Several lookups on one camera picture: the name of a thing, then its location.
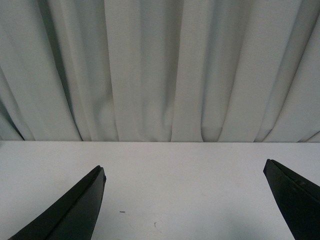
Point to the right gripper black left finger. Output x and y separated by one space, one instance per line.
73 216

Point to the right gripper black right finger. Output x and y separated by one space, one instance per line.
297 198

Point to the light grey curtain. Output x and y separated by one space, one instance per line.
160 70

